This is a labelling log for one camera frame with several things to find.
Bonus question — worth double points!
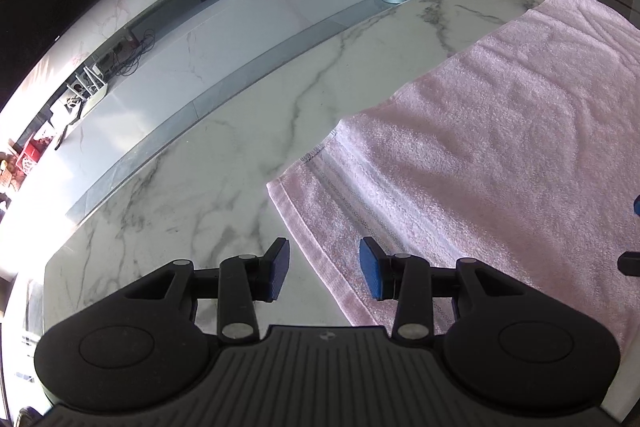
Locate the pink towel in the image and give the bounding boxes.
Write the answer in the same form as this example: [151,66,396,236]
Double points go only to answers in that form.
[266,0,640,349]

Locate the white television cabinet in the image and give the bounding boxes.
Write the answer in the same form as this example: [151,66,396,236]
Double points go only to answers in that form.
[54,0,383,210]

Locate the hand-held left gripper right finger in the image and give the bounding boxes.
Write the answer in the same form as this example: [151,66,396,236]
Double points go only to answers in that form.
[358,236,532,341]

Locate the black cables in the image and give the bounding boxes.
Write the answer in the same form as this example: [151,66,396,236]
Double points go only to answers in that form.
[111,31,157,76]

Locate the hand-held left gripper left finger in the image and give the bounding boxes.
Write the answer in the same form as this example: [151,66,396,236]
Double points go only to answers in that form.
[120,237,291,341]

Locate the red box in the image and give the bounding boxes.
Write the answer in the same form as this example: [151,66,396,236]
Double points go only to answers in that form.
[19,133,52,168]

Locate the white router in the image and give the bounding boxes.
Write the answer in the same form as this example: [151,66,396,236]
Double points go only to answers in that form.
[65,63,110,106]

